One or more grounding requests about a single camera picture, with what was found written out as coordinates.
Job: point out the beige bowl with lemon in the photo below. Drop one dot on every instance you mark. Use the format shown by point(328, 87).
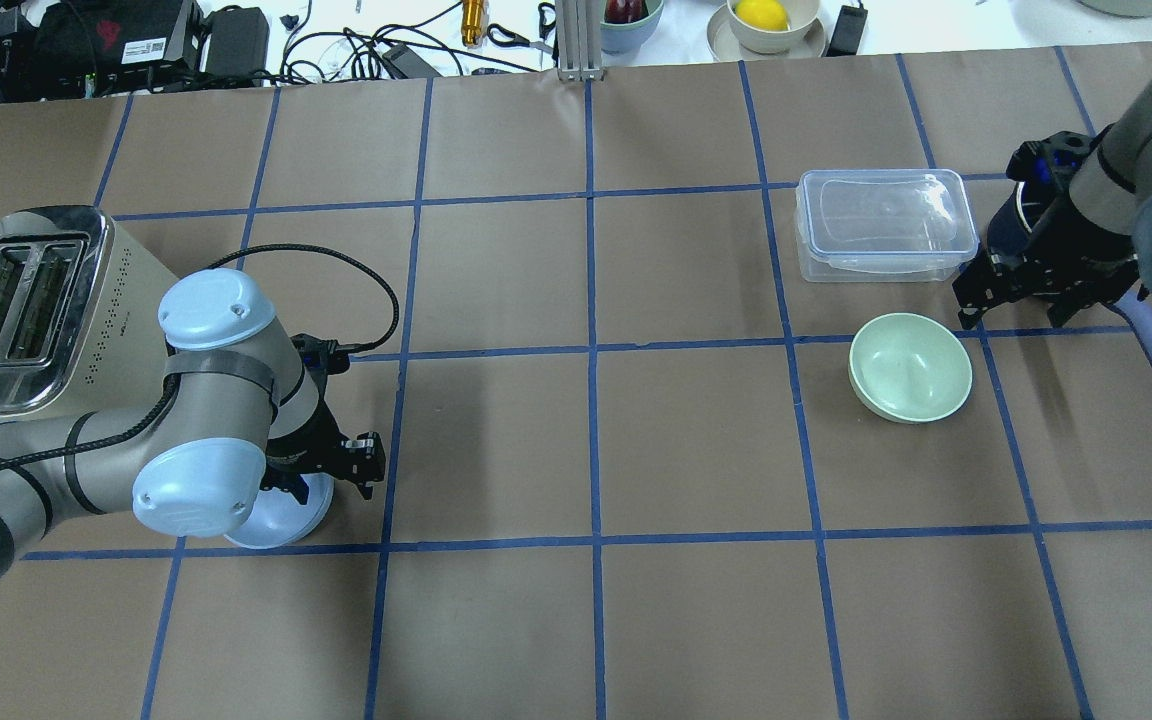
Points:
point(804, 14)

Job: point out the cream and chrome toaster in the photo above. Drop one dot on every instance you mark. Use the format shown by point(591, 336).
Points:
point(78, 326)

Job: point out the dark blue saucepan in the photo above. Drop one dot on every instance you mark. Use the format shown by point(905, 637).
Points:
point(1151, 330)

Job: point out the blue bowl with fruit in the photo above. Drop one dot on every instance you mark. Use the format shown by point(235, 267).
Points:
point(627, 25)

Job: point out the orange handled tool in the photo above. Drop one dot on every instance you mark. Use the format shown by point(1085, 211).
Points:
point(473, 22)

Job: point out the black computer box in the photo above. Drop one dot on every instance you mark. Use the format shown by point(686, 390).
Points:
point(94, 48)

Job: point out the aluminium frame post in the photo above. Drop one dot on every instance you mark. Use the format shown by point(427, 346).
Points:
point(579, 40)

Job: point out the green bowl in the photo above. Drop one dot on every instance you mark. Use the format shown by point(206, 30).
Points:
point(908, 368)

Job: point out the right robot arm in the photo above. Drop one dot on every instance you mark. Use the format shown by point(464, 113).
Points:
point(1117, 192)

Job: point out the clear plastic food container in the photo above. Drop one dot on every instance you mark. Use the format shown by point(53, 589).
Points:
point(880, 225)

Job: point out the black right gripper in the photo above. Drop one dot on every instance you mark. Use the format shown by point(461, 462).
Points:
point(1054, 252)

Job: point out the black power adapter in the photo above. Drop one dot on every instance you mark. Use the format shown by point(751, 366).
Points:
point(848, 30)

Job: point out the beige plate under bowl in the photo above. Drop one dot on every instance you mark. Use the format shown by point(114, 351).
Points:
point(724, 47)

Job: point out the yellow lemon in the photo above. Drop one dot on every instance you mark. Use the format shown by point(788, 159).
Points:
point(765, 15)

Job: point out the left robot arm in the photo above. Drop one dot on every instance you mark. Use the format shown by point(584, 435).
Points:
point(240, 410)

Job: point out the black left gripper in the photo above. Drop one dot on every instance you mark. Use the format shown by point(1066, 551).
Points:
point(302, 442)

